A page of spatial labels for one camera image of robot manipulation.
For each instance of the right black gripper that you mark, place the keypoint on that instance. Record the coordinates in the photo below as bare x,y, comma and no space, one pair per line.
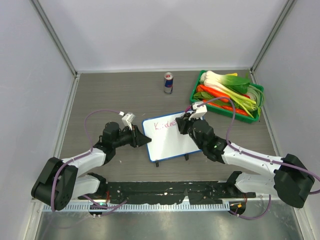
183,122

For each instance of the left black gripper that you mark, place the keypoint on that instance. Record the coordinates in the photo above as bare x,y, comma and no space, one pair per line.
138,138

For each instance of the blue framed whiteboard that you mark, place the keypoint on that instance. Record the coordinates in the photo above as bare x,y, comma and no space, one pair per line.
166,140

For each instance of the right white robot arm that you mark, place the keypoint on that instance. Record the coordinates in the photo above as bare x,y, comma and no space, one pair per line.
284,177

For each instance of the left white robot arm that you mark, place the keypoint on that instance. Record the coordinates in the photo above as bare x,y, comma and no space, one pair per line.
62,180

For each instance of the small orange carrot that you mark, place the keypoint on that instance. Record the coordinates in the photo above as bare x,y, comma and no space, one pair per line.
227,106

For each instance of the large orange carrot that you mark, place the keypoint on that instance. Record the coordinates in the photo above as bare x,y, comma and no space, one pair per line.
208,93

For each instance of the red bull can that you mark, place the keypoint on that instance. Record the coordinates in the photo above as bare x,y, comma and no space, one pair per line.
168,83

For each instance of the white green bok choy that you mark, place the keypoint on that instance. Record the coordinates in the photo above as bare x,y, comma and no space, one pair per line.
231,81

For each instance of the green plastic tray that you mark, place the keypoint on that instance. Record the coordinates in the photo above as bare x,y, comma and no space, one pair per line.
246,119

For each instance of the green onion bunch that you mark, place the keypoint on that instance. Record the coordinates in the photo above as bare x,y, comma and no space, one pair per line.
252,104

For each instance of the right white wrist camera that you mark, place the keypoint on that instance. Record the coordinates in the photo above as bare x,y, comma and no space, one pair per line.
199,109

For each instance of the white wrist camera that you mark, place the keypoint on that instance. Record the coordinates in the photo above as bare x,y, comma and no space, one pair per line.
127,120
199,109

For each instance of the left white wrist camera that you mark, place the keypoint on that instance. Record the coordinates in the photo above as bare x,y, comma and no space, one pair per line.
127,120

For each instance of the white slotted cable duct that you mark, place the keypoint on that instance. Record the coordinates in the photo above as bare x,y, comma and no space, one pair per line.
185,206

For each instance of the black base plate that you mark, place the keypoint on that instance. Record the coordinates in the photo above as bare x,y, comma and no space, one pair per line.
169,192

